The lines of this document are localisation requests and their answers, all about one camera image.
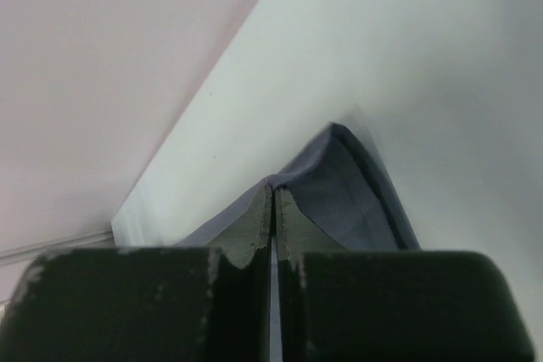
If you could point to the blue graphic tank top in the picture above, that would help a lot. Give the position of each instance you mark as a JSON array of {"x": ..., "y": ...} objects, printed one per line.
[{"x": 336, "y": 185}]

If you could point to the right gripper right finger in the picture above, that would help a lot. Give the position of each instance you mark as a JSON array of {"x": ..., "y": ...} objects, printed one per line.
[{"x": 406, "y": 305}]

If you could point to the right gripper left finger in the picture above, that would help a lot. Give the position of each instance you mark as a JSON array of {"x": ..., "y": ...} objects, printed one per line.
[{"x": 169, "y": 302}]

